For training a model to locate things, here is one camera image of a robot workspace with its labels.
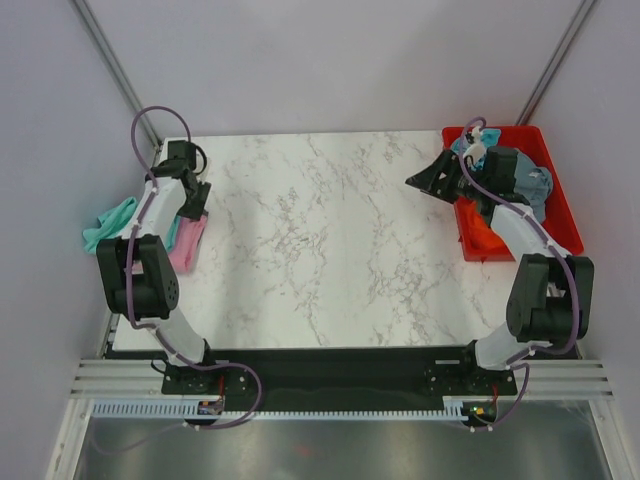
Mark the corner metal post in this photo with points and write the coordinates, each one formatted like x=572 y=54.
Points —
x=568 y=39
x=90 y=23

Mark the red plastic bin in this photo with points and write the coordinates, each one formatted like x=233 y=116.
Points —
x=559 y=221

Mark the right white cable duct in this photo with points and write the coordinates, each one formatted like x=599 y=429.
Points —
x=483 y=409

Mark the pink folded t shirt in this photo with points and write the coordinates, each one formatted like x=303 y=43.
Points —
x=182 y=242

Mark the orange t shirt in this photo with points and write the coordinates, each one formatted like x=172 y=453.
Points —
x=474 y=228

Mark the aluminium rail frame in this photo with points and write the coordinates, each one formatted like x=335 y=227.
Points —
x=555 y=379

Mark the light blue t shirt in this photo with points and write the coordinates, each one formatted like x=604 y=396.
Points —
x=490 y=138

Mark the right corner metal post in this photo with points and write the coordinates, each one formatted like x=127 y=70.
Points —
x=568 y=39

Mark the teal t shirt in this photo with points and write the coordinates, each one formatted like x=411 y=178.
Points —
x=113 y=221

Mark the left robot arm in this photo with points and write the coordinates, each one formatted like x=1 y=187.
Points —
x=139 y=281

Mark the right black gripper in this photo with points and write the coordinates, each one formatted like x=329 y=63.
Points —
x=428 y=180

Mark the left corner metal post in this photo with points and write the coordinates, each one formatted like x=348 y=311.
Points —
x=90 y=23

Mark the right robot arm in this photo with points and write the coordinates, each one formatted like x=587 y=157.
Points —
x=549 y=303

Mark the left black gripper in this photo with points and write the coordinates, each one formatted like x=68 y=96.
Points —
x=196 y=210

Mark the grey t shirt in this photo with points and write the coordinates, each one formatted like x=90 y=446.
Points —
x=534 y=184

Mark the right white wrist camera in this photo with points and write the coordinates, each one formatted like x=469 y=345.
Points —
x=475 y=150

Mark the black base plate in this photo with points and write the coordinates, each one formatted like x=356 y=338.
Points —
x=340 y=378

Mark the left white cable duct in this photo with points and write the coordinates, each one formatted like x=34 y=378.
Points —
x=158 y=408

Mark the white cable duct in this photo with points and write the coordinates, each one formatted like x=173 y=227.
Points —
x=483 y=409
x=158 y=408

